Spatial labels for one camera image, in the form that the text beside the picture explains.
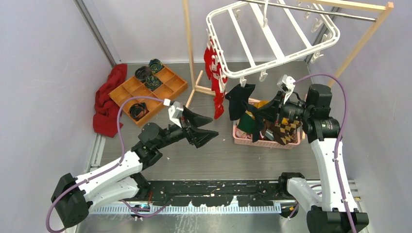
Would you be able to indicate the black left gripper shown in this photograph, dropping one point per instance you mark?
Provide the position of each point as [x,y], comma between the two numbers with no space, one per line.
[197,136]

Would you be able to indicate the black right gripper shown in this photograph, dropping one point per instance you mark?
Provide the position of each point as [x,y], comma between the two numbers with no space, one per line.
[274,109]

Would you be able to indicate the black sock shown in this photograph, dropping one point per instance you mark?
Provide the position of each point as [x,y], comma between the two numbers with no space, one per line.
[238,98]

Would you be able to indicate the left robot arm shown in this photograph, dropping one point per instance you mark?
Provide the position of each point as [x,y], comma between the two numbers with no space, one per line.
[74,198]

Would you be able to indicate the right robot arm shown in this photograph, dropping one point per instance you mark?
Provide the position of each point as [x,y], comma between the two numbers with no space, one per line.
[335,210]

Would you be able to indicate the white clip sock hanger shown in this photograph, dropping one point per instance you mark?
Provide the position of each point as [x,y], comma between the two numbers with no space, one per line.
[260,13]

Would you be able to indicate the metal hanger rod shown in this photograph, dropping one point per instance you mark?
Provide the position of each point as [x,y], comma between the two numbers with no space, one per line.
[334,3]

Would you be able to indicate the brown yellow argyle sock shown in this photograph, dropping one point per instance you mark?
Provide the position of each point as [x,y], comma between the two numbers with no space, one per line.
[284,131]

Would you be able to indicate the green sock in basket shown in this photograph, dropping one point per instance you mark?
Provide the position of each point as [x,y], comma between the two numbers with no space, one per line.
[246,123]

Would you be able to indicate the pink laundry basket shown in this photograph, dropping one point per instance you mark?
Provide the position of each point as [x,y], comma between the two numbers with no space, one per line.
[267,139]

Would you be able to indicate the pink sock in basket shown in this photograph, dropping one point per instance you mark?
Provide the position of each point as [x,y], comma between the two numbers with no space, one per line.
[241,134]

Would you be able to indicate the orange wooden compartment tray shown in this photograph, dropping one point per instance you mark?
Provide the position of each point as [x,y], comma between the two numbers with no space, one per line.
[172,86]

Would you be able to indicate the rolled dark patterned sock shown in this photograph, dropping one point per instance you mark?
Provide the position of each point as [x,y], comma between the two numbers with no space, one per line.
[143,73]
[155,65]
[153,82]
[138,110]

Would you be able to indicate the red santa christmas sock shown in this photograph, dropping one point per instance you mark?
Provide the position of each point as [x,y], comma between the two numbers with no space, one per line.
[215,72]

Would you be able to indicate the red snowflake christmas sock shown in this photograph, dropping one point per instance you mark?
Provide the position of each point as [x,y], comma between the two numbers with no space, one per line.
[208,61]

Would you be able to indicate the red cloth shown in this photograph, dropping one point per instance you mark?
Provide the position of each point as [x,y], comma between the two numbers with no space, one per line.
[105,118]

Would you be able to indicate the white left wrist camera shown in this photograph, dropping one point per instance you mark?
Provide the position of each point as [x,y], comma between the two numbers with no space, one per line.
[175,111]

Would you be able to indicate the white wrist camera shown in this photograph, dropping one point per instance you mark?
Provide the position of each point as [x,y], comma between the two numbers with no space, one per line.
[287,84]
[175,111]

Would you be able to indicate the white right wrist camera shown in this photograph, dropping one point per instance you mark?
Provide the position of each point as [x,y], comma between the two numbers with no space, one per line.
[287,84]

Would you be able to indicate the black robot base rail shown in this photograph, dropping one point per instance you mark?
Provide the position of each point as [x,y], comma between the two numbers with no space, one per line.
[213,193]

